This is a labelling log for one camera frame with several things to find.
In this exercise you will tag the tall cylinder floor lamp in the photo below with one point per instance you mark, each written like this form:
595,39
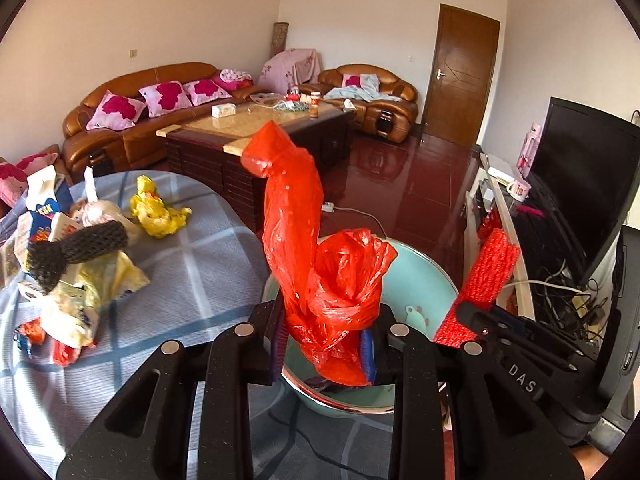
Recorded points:
279,37

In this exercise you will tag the small red wrapper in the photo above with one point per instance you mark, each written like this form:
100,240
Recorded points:
65,352

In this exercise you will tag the yellow white plastic bag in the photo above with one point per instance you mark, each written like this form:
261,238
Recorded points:
120,272

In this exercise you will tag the white television stand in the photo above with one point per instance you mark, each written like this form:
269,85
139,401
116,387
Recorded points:
505,205

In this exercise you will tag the white pink mug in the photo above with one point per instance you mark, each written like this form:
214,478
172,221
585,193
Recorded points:
519,191

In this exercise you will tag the brown leather armchair sofa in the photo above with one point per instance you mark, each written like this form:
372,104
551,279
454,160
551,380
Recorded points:
395,115

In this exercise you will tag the white power strip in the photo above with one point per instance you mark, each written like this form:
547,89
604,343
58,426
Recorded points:
328,207

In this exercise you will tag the light green trash bin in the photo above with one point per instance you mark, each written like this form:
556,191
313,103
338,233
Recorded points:
425,280

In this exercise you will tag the pink toy box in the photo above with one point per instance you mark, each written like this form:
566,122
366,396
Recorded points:
530,150

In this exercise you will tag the orange blue wrapper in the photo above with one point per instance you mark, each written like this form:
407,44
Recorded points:
30,334

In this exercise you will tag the clear plastic bag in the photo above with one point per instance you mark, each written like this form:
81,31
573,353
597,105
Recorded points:
102,212

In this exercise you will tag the red plastic bag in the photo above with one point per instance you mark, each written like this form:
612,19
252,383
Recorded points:
295,210

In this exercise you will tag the red foam net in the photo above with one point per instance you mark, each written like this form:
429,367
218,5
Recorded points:
492,265

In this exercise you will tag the brown wooden door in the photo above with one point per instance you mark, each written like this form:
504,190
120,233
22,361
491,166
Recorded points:
460,75

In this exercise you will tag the black foam net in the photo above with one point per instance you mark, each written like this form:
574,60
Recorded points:
95,240

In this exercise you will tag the tissue box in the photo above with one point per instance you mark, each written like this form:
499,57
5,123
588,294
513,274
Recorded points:
223,110

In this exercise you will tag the long brown leather sofa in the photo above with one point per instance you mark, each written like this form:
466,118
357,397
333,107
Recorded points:
165,72

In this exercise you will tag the small pink floral pillow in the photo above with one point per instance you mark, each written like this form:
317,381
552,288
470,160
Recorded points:
351,81

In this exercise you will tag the black television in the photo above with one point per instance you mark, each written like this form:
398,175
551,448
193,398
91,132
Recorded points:
575,170

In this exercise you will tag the pink cloth cover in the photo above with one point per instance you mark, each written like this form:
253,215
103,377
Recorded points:
290,67

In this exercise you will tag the green net bundle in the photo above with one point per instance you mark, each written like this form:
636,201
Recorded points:
292,106

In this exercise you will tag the brown leather side sofa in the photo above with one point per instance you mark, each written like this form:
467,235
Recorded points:
56,154

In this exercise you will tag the light blue clothes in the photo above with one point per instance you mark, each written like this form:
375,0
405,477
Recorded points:
370,91

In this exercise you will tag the dark wooden coffee table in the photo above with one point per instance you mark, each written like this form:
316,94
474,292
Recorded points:
210,160

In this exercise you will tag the crumpled snack wrapper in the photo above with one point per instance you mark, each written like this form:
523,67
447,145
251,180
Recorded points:
70,315

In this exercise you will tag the clear bag on coffee table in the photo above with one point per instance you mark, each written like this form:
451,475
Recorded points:
265,100

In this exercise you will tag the folded pink blanket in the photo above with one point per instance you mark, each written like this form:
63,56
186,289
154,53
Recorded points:
232,79

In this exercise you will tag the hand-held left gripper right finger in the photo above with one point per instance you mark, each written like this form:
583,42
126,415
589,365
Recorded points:
367,357

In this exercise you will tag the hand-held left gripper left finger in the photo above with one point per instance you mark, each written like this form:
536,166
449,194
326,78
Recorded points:
276,360

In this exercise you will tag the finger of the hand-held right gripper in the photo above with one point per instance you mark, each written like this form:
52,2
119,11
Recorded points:
535,375
530,332

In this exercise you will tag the small red container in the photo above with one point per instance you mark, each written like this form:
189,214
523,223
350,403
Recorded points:
293,95

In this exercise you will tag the blue milk carton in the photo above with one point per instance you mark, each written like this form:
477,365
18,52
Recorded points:
47,210

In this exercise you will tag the red white cup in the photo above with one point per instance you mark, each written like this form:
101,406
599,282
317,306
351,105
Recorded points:
315,106

